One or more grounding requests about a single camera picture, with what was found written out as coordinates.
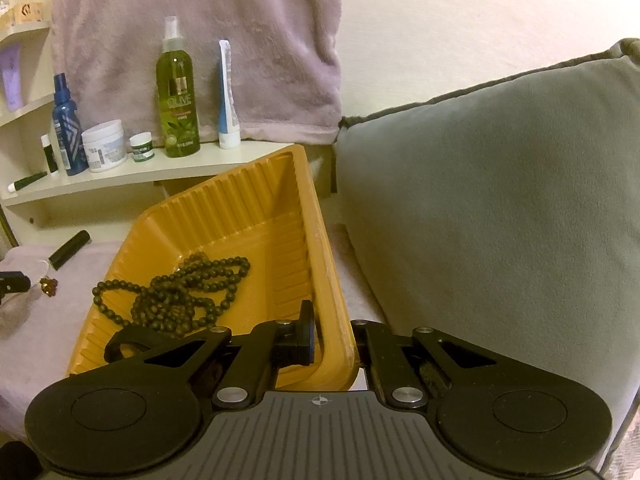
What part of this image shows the cream shelf unit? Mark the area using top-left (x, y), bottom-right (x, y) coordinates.
top-left (0, 20), bottom-right (336, 246)

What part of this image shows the dark bead necklace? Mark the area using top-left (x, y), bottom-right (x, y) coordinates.
top-left (91, 255), bottom-right (251, 336)

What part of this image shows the yellow ribbed plastic tray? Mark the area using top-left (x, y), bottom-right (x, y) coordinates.
top-left (65, 144), bottom-right (360, 393)

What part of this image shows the blue spray bottle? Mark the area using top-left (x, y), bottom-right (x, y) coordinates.
top-left (52, 72), bottom-right (87, 177)

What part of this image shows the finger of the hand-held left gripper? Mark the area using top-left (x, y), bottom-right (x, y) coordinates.
top-left (0, 271), bottom-right (30, 306)

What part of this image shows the black white pen tube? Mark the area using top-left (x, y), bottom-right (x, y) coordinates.
top-left (7, 171), bottom-right (48, 193)

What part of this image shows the small green label jar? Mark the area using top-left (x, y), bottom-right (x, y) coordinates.
top-left (129, 132), bottom-right (155, 163)

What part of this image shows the small black white bottle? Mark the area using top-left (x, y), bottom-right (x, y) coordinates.
top-left (40, 133), bottom-right (60, 176)

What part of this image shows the green spray bottle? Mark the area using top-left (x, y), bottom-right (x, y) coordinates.
top-left (155, 16), bottom-right (202, 158)

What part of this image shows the mauve plush towel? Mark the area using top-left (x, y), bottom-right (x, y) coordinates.
top-left (50, 0), bottom-right (346, 147)

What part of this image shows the purple tube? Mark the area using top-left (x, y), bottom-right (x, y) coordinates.
top-left (0, 42), bottom-right (25, 112)

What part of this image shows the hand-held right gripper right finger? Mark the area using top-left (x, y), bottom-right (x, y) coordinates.
top-left (350, 319), bottom-right (498, 408)

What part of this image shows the white cream jar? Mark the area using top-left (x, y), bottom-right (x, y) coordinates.
top-left (81, 120), bottom-right (128, 173)

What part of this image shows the small wooden box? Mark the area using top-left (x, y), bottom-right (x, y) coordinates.
top-left (12, 2), bottom-right (43, 25)

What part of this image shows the black cylinder tube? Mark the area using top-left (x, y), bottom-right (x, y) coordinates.
top-left (49, 230), bottom-right (92, 271)

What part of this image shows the grey-green cushion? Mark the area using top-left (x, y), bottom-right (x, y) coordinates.
top-left (336, 37), bottom-right (640, 476)

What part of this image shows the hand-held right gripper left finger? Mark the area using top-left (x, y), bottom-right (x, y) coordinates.
top-left (145, 300), bottom-right (318, 408)

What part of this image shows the white blue toothpaste tube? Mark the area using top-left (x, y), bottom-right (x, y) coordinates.
top-left (217, 39), bottom-right (242, 150)

